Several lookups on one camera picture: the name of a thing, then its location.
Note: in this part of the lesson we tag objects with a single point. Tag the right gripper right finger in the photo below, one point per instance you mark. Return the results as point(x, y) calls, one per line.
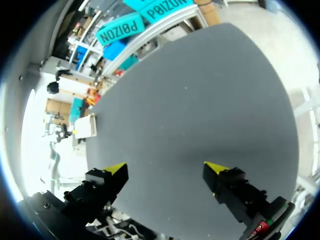
point(228, 186)

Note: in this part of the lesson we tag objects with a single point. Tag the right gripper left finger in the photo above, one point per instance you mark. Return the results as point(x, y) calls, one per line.
point(105, 186)

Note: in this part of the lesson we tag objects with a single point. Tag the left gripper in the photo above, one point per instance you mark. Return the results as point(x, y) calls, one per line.
point(63, 132)

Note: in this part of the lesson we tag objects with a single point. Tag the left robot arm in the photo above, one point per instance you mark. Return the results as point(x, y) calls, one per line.
point(53, 160)

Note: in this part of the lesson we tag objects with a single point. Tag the white bag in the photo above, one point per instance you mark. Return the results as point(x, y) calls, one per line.
point(85, 127)

